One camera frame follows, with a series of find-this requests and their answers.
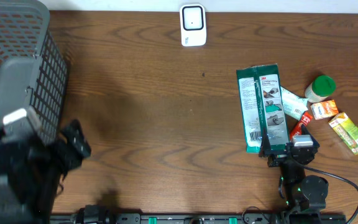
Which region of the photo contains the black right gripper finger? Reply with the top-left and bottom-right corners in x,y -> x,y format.
303,126 -> 311,136
259,129 -> 272,157

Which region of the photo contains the red white snack packet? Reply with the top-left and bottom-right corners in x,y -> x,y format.
290,111 -> 313,140

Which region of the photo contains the white teal snack packet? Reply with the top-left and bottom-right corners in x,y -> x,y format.
281,86 -> 308,120

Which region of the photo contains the orange tissue packet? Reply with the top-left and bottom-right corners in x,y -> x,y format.
311,100 -> 339,120

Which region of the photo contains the green white barcode packet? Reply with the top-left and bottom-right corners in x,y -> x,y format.
236,64 -> 289,153

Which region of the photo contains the green lid spice jar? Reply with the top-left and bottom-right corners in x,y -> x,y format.
305,75 -> 336,103

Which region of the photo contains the green juice carton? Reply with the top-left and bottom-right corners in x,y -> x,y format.
328,112 -> 358,155

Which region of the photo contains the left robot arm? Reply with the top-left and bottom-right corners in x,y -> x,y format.
0,119 -> 91,223

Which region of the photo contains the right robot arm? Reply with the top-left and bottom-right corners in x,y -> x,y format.
259,126 -> 329,224

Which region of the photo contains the white barcode scanner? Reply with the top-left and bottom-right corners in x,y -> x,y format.
179,4 -> 207,47

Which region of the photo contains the grey plastic mesh basket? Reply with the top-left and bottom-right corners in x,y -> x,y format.
0,1 -> 68,144

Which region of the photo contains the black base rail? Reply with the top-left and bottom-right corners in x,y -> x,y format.
50,212 -> 347,224

